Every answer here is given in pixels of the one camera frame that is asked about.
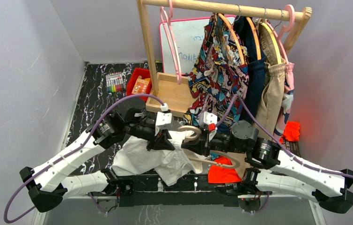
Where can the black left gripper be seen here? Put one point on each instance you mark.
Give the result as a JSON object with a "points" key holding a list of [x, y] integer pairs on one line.
{"points": [[161, 141]]}

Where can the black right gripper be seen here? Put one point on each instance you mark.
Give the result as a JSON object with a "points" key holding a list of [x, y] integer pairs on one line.
{"points": [[197, 146]]}

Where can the white shorts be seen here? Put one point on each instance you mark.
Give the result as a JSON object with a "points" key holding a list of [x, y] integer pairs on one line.
{"points": [[135, 159]]}

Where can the pink hanger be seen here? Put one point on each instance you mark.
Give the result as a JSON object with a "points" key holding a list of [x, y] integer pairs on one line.
{"points": [[166, 22], [289, 83]]}

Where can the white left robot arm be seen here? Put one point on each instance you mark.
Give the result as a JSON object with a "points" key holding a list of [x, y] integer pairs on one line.
{"points": [[52, 182]]}

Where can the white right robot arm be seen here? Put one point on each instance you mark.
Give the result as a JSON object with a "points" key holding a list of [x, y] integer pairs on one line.
{"points": [[275, 170]]}

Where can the beige shorts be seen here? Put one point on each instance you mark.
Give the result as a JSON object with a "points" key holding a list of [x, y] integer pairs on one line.
{"points": [[270, 102]]}

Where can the comic print shorts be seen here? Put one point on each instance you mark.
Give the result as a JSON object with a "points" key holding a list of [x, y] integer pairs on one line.
{"points": [[217, 81]]}

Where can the navy shorts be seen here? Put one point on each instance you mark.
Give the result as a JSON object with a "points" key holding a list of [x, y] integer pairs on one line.
{"points": [[256, 72]]}

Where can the wooden hanger with beige shorts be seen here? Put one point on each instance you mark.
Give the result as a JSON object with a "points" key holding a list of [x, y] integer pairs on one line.
{"points": [[268, 42]]}

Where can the wooden hanger with comic shorts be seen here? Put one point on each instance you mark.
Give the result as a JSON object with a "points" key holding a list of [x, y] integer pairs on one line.
{"points": [[233, 34]]}

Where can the wooden hanger with navy shorts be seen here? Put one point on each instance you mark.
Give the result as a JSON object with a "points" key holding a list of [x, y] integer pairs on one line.
{"points": [[251, 41]]}

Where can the orange cloth front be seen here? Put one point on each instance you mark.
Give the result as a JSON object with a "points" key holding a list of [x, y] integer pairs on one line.
{"points": [[221, 175]]}

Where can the wooden clothes rack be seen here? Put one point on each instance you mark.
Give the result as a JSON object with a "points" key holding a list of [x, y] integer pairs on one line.
{"points": [[165, 86]]}

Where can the orange card box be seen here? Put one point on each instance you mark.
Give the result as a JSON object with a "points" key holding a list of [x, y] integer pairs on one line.
{"points": [[141, 85]]}

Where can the red plastic bin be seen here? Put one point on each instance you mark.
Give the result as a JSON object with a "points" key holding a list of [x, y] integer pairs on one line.
{"points": [[145, 73]]}

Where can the marker pen pack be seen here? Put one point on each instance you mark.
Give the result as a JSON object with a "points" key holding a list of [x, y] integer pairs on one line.
{"points": [[114, 82]]}

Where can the red knit cloth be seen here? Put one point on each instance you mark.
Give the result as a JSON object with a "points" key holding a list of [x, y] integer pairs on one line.
{"points": [[291, 132]]}

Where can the black printed card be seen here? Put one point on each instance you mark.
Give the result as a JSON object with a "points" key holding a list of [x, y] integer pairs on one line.
{"points": [[293, 147]]}

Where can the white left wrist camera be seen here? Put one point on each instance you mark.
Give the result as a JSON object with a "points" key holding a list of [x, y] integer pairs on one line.
{"points": [[164, 120]]}

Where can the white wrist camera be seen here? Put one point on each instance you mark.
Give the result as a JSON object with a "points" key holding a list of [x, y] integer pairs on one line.
{"points": [[164, 120], [208, 121]]}

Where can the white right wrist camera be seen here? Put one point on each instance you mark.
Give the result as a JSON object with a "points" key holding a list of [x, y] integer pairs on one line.
{"points": [[208, 121]]}

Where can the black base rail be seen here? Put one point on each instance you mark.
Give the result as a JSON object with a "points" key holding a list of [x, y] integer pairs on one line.
{"points": [[191, 189]]}

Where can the whiteboard with pink frame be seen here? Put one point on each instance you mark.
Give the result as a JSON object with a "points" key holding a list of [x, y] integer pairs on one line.
{"points": [[189, 35]]}

